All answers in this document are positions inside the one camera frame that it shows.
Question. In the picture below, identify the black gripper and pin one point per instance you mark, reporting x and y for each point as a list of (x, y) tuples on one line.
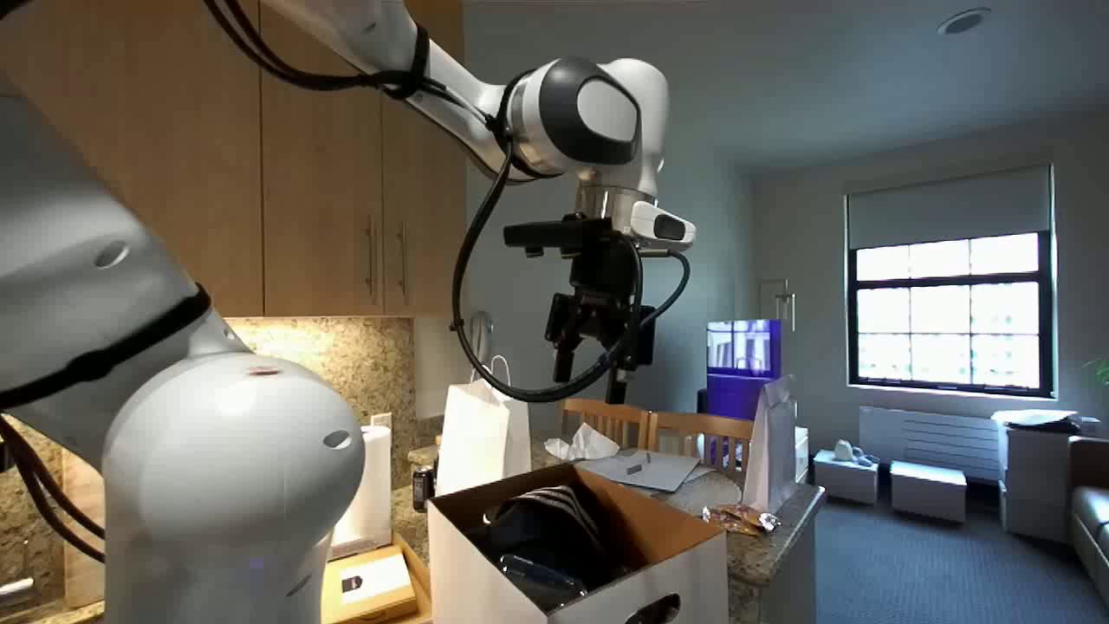
[(607, 271)]

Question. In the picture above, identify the navy jacket with white stripes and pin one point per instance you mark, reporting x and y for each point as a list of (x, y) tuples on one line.
[(542, 537)]

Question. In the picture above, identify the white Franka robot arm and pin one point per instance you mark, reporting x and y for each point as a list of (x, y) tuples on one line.
[(218, 495)]

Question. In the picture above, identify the white cardboard box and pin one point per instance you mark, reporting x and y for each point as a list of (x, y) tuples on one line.
[(694, 575)]

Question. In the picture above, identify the white floor storage box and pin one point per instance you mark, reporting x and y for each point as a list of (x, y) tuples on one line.
[(847, 476), (927, 490)]

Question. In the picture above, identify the wooden chair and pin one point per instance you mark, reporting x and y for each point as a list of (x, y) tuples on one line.
[(607, 418), (703, 435)]

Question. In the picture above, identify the crumpled white tissue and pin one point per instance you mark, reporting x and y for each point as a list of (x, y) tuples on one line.
[(583, 442)]

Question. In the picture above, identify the grey notebook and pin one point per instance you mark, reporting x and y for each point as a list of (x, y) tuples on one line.
[(646, 472)]

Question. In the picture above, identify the glowing purple monitor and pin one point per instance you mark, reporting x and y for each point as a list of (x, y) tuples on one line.
[(742, 358)]

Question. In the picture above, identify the clear plastic bag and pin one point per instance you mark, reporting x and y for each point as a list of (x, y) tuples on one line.
[(769, 453)]

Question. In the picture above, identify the shiny snack wrapper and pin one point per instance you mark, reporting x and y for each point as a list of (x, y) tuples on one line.
[(738, 517)]

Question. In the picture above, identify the dark bottle with wooden cap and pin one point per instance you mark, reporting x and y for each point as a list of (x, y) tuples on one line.
[(423, 485)]

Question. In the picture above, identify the white paper towel roll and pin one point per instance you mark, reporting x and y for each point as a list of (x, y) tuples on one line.
[(367, 495)]

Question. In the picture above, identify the wooden upper kitchen cabinets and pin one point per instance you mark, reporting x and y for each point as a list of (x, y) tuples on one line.
[(322, 210)]

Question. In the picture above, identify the wooden tray with label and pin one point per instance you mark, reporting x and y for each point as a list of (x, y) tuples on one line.
[(367, 584)]

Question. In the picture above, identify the black framed window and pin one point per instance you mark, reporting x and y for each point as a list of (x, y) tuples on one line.
[(951, 313)]

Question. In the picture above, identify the grey roller blind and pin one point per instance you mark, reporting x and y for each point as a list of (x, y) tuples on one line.
[(946, 210)]

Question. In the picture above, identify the grey printer cabinet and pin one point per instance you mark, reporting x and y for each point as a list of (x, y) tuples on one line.
[(1032, 472)]

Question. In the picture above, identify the round ceiling light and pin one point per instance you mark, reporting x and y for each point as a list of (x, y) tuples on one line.
[(963, 22)]

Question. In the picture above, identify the green plant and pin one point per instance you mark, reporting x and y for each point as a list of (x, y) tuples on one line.
[(1098, 373)]

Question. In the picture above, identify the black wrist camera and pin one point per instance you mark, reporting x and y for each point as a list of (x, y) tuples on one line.
[(539, 238)]

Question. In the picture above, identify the white wall radiator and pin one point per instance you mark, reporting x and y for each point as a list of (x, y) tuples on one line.
[(921, 438)]

